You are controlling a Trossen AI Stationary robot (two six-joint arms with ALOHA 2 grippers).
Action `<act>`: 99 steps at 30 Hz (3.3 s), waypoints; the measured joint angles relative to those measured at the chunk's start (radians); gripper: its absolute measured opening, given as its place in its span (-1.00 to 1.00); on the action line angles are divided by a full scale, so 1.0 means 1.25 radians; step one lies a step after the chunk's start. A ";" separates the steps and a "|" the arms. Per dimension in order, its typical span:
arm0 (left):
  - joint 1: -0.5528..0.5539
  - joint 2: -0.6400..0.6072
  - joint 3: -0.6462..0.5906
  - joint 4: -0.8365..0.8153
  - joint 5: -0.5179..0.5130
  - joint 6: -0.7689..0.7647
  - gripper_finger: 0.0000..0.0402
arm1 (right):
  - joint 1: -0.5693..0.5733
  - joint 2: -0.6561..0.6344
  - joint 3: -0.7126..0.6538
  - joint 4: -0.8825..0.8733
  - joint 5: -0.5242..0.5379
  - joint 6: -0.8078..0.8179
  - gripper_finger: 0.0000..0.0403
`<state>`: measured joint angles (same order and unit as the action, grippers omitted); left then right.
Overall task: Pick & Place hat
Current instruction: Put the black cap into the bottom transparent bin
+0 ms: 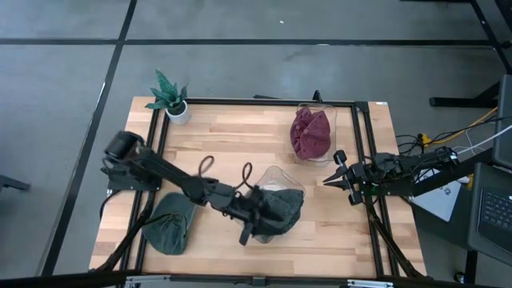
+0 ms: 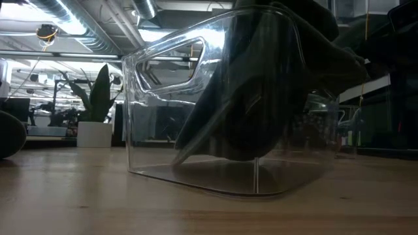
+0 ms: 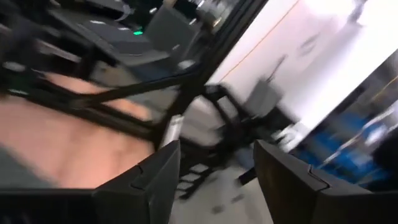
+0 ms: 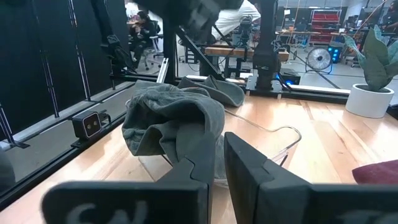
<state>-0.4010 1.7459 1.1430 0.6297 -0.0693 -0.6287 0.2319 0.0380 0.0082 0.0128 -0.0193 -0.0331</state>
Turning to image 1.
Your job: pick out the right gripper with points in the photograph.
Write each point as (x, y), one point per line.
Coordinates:
(360, 176)

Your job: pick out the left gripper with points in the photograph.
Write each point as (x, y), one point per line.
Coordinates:
(240, 204)

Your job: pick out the dark green baseball cap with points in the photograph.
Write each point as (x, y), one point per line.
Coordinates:
(282, 214)
(168, 232)
(295, 198)

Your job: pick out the clear plastic bin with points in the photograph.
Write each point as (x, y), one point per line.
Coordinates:
(276, 178)
(333, 136)

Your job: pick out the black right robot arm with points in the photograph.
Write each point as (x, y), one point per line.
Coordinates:
(400, 168)

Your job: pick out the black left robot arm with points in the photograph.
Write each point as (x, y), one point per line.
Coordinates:
(168, 170)

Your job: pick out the white box with logo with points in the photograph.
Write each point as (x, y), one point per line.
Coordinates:
(436, 200)

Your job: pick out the white plant pot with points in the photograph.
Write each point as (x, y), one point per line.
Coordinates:
(180, 117)

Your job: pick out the green snake plant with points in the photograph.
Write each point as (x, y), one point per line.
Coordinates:
(168, 94)

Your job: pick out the black desk leg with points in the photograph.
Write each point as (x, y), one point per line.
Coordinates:
(460, 102)

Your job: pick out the dark grey laptop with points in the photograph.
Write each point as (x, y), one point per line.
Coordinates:
(496, 208)

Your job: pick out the dark monitor panel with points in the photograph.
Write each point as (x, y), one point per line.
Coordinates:
(504, 120)

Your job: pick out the black chair base leg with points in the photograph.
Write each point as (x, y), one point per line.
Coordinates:
(12, 183)

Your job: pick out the grey camera bracket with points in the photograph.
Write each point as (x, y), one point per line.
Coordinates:
(258, 281)

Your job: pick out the black aluminium table frame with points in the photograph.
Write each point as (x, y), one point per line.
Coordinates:
(260, 101)

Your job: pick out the silver metal bracket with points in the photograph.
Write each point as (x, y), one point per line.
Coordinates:
(370, 284)
(148, 281)

